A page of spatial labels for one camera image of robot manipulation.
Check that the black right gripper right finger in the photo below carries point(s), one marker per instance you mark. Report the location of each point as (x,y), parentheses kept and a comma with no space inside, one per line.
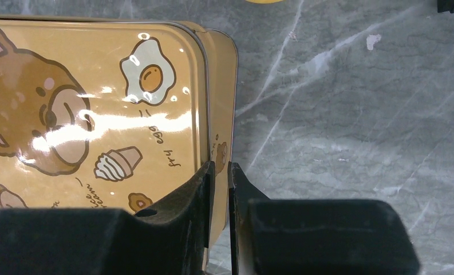
(314,236)

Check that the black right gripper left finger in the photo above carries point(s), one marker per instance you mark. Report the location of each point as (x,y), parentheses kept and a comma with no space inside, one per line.
(169,237)

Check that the silver tin lid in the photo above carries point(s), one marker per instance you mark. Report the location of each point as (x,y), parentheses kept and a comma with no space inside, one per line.
(98,115)

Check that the gold chocolate tin box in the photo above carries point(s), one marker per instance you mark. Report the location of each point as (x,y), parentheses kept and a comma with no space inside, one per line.
(222,64)

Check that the whiteboard with red writing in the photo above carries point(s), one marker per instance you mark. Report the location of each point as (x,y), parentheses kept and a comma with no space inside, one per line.
(263,2)

